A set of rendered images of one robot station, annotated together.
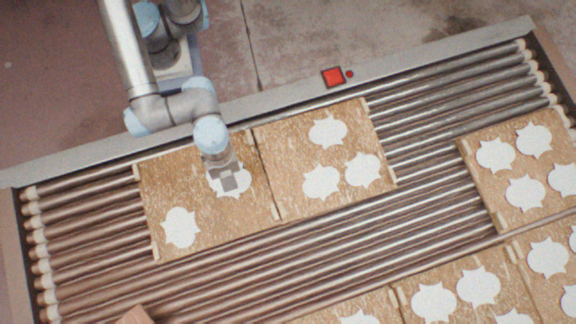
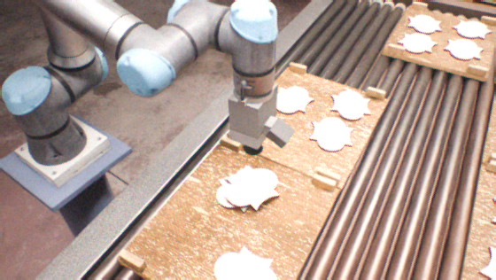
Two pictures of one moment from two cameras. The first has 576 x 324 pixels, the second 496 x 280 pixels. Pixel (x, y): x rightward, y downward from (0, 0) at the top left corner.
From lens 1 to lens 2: 80 cm
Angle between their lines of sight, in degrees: 33
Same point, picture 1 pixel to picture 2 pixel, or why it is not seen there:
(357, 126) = (308, 83)
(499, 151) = (416, 39)
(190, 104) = (200, 13)
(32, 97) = not seen: outside the picture
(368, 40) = not seen: hidden behind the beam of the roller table
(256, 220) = (315, 205)
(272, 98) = (214, 112)
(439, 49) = (304, 19)
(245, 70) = not seen: hidden behind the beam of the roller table
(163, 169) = (163, 236)
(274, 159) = (271, 147)
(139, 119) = (152, 50)
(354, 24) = (194, 112)
